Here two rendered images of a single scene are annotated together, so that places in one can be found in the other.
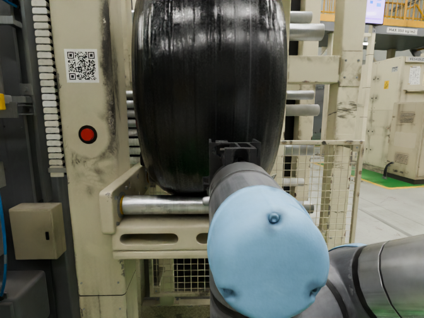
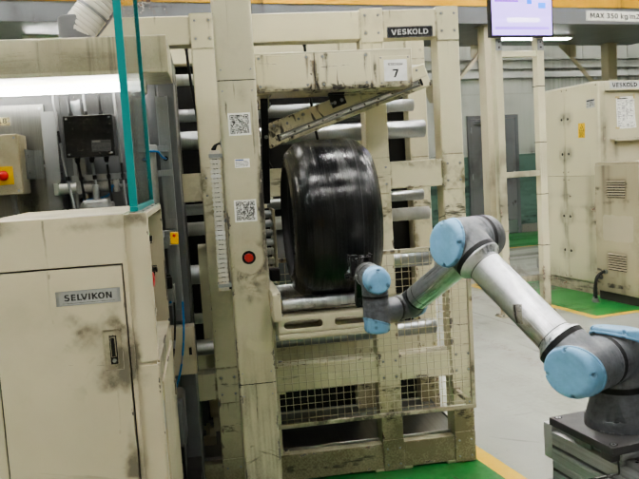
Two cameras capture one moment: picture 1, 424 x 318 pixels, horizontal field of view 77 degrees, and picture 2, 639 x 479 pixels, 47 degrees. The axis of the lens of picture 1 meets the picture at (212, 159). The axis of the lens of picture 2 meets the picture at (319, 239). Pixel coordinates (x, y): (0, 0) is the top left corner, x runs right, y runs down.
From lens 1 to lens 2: 1.88 m
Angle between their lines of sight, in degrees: 9
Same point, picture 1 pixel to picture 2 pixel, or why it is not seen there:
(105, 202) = (277, 299)
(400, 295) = (415, 293)
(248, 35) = (360, 199)
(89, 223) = (249, 324)
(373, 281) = (409, 293)
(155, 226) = (307, 315)
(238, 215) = (370, 271)
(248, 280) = (374, 283)
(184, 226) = (326, 313)
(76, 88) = (241, 225)
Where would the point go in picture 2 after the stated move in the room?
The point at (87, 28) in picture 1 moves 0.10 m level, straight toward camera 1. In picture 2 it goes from (249, 186) to (262, 185)
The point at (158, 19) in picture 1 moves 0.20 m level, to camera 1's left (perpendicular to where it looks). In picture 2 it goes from (313, 194) to (250, 198)
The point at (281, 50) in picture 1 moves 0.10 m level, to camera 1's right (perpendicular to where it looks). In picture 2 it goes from (377, 203) to (408, 201)
